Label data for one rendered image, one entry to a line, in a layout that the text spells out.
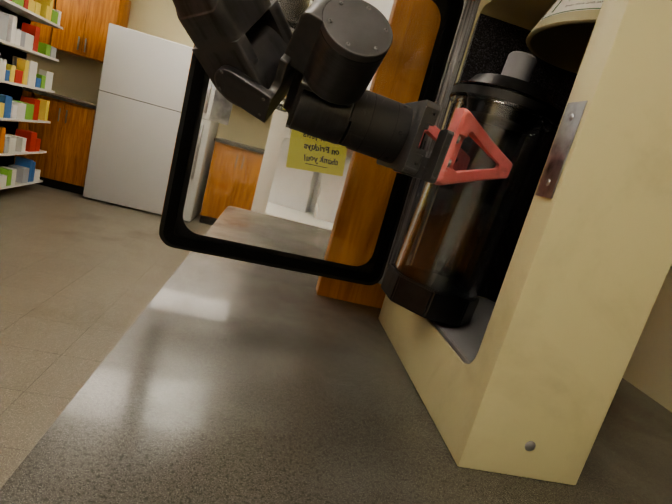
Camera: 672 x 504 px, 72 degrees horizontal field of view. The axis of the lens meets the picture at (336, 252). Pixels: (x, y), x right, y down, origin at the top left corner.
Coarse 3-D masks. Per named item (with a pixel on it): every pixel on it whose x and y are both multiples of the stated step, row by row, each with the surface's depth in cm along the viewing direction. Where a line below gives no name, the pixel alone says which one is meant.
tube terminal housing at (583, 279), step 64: (512, 0) 52; (640, 0) 30; (640, 64) 31; (640, 128) 32; (576, 192) 33; (640, 192) 33; (512, 256) 37; (576, 256) 34; (640, 256) 35; (384, 320) 65; (512, 320) 35; (576, 320) 35; (640, 320) 36; (448, 384) 42; (512, 384) 36; (576, 384) 37; (448, 448) 39; (512, 448) 38; (576, 448) 38
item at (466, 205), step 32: (480, 96) 42; (512, 128) 42; (544, 128) 44; (480, 160) 43; (512, 160) 43; (448, 192) 44; (480, 192) 43; (512, 192) 44; (416, 224) 47; (448, 224) 44; (480, 224) 44; (416, 256) 46; (448, 256) 45; (480, 256) 45; (448, 288) 45
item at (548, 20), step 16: (560, 0) 43; (576, 0) 41; (592, 0) 39; (544, 16) 44; (560, 16) 41; (576, 16) 40; (592, 16) 39; (544, 32) 48; (560, 32) 50; (576, 32) 51; (544, 48) 51; (560, 48) 51; (576, 48) 52; (560, 64) 53; (576, 64) 53
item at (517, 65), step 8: (512, 56) 44; (520, 56) 44; (528, 56) 44; (512, 64) 44; (520, 64) 44; (528, 64) 44; (504, 72) 45; (512, 72) 44; (520, 72) 44; (528, 72) 44; (472, 80) 44; (480, 80) 43; (488, 80) 43; (496, 80) 42; (504, 80) 42; (512, 80) 42; (520, 80) 42; (528, 80) 45; (512, 88) 41; (520, 88) 42; (528, 88) 42; (536, 88) 42; (536, 96) 42; (544, 96) 42
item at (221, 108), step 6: (216, 90) 53; (216, 96) 53; (222, 96) 53; (216, 102) 53; (222, 102) 53; (228, 102) 53; (216, 108) 53; (222, 108) 53; (228, 108) 54; (210, 114) 53; (216, 114) 53; (222, 114) 54; (228, 114) 54; (216, 120) 54; (222, 120) 54; (228, 120) 54
